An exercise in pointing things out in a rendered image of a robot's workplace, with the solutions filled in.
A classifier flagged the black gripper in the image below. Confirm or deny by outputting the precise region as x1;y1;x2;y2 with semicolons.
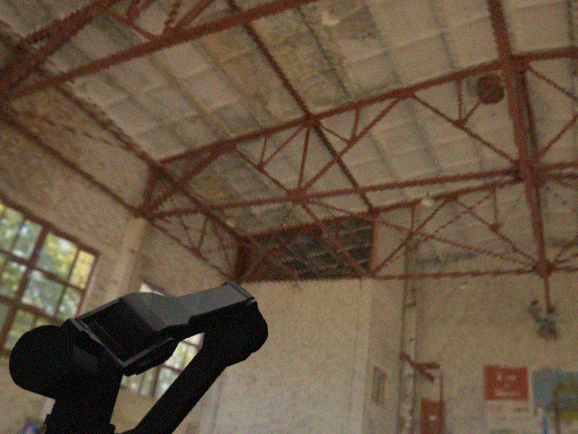
44;403;112;434

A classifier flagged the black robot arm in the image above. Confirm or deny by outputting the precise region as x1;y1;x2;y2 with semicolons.
9;281;268;434

